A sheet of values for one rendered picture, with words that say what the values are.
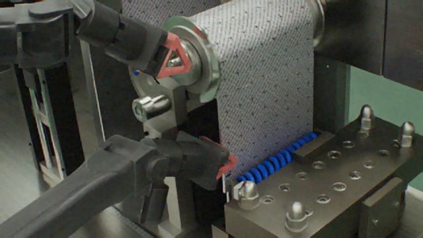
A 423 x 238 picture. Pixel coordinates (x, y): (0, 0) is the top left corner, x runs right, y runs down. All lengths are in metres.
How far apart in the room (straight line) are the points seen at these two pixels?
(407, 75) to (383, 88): 2.45
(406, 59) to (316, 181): 0.27
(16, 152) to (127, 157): 0.72
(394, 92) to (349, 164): 2.45
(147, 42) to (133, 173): 0.19
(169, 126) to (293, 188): 0.23
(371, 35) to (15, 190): 0.81
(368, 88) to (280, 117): 2.48
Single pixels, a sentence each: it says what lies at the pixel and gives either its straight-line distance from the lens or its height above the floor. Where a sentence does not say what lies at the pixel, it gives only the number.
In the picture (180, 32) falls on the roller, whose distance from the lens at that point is 1.03.
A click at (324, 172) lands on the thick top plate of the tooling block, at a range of 1.14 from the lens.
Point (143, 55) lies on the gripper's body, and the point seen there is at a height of 1.31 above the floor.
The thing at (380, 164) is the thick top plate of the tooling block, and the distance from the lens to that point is 1.17.
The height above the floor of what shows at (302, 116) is 1.08.
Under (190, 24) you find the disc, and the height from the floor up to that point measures 1.32.
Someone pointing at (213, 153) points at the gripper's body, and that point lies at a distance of 1.01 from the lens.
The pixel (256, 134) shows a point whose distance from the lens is 1.13.
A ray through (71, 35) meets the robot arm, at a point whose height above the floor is 1.37.
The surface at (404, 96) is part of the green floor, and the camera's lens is 3.57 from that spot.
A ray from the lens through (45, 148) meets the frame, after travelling 1.41.
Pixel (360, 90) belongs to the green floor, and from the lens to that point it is 3.60.
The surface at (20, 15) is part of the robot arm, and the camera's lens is 0.86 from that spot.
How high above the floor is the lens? 1.69
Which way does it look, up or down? 30 degrees down
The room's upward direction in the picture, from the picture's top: 5 degrees counter-clockwise
